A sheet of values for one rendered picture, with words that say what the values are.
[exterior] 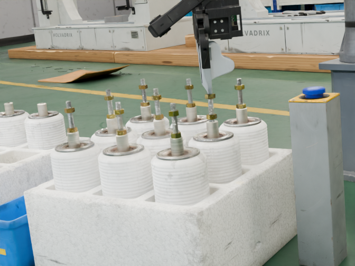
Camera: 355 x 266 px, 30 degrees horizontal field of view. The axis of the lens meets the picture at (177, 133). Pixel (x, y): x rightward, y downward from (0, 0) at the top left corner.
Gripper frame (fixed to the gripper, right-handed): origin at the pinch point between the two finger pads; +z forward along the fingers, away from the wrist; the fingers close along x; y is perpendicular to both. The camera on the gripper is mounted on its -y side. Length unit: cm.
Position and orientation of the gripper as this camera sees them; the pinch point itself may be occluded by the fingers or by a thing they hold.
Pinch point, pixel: (205, 86)
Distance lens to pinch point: 120.9
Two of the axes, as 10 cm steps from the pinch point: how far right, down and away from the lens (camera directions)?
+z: 1.0, 9.7, 2.3
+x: -0.5, -2.2, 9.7
